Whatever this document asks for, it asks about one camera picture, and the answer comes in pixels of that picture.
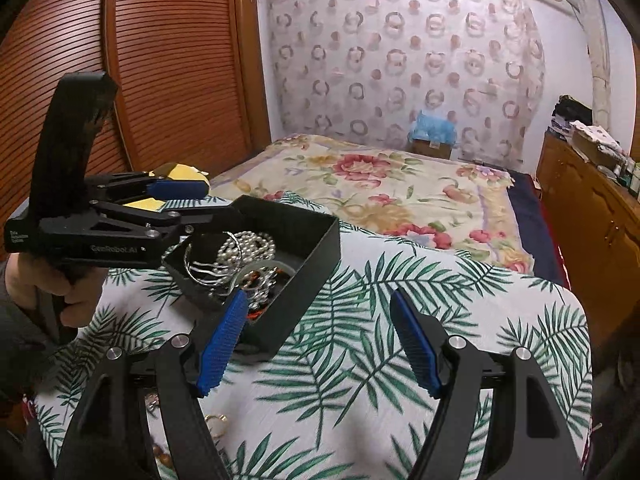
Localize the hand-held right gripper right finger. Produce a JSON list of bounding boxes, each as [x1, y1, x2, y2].
[[389, 287, 586, 480]]

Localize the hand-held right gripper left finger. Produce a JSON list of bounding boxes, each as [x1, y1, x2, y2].
[[55, 289, 251, 480]]

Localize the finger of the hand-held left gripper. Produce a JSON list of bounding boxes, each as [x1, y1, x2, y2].
[[89, 198, 237, 242], [92, 162, 211, 202]]

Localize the silver bangle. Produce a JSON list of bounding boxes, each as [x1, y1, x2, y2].
[[183, 232, 251, 288]]

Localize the orange beaded bracelet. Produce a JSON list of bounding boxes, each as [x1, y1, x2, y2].
[[242, 266, 297, 322]]

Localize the gold ring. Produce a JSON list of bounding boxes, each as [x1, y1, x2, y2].
[[204, 411, 232, 437]]

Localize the white pearl necklace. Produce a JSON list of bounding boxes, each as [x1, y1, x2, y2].
[[212, 230, 277, 273]]

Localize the black square box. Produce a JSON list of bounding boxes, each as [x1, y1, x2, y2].
[[164, 195, 342, 352]]

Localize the brown wooden bead bracelet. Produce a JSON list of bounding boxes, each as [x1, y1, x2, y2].
[[147, 437, 173, 467]]

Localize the person's left forearm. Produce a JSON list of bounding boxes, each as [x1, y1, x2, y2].
[[0, 295, 88, 406]]

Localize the person's left hand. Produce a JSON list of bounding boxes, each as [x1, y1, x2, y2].
[[4, 254, 103, 322]]

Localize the yellow plush toy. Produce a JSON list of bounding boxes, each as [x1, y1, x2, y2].
[[122, 162, 211, 211]]

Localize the leaf print tablecloth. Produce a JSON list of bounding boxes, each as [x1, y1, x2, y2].
[[30, 190, 593, 480]]

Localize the wooden louvered wardrobe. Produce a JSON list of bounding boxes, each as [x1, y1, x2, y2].
[[0, 0, 274, 221]]

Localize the floral bedspread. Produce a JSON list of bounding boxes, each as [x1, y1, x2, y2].
[[207, 133, 536, 276]]

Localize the navy blue blanket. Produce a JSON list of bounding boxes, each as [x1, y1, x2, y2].
[[506, 170, 572, 292]]

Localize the small cardboard box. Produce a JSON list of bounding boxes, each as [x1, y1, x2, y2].
[[411, 137, 454, 161]]

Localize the wooden sideboard cabinet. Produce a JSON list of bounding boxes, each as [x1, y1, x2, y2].
[[536, 130, 640, 358]]

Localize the blue plush toy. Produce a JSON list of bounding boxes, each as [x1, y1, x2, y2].
[[406, 109, 460, 146]]

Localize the circle patterned curtain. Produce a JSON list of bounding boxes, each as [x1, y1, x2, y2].
[[257, 0, 547, 176]]

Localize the cardboard box with cloth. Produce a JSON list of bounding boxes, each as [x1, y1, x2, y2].
[[570, 122, 627, 169]]

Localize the group of small bottles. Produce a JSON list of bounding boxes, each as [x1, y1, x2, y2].
[[614, 157, 640, 187]]

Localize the stack of folded clothes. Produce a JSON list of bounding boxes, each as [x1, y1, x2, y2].
[[549, 94, 594, 137]]

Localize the beige window curtain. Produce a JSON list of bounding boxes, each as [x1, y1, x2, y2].
[[579, 0, 617, 133]]

